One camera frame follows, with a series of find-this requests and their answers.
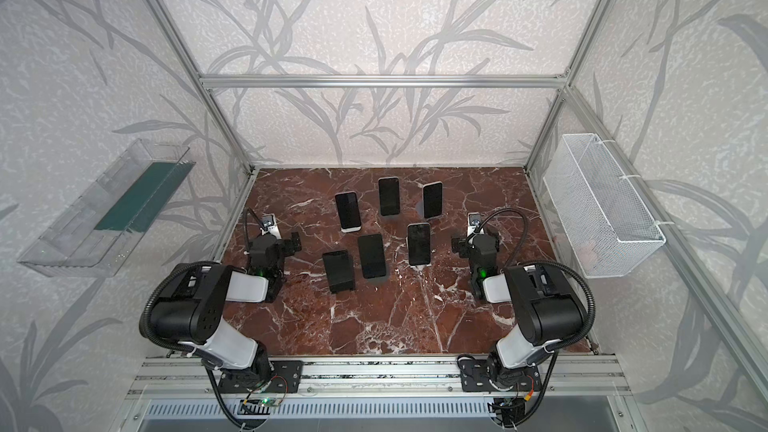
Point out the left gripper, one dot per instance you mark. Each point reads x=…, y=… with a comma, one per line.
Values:
x=279, y=244

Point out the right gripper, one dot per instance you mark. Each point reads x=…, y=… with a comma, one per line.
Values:
x=475, y=243

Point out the black phone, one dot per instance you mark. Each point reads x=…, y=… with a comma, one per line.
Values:
x=372, y=256
x=419, y=244

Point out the silver phone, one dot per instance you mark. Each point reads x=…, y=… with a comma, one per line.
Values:
x=432, y=197

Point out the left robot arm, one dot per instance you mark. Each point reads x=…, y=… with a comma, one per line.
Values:
x=185, y=314

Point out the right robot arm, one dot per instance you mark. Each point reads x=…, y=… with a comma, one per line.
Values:
x=553, y=306

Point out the black folding phone stand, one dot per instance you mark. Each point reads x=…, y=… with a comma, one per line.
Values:
x=339, y=269

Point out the purple phone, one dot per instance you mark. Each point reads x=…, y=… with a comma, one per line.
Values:
x=348, y=209

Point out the teal phone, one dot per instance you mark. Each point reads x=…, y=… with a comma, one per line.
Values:
x=389, y=196

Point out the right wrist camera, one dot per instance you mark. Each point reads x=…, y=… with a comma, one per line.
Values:
x=474, y=221

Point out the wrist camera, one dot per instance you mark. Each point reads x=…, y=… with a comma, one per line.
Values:
x=474, y=221
x=271, y=226

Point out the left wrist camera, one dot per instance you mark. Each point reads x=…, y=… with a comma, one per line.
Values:
x=271, y=226

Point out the white wire mesh basket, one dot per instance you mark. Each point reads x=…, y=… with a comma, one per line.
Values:
x=608, y=226

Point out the aluminium frame crossbar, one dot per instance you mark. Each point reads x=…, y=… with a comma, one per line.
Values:
x=220, y=81

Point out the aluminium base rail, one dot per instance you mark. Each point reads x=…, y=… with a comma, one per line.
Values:
x=379, y=376

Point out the clear plastic wall bin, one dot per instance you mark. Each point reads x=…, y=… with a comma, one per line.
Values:
x=95, y=235

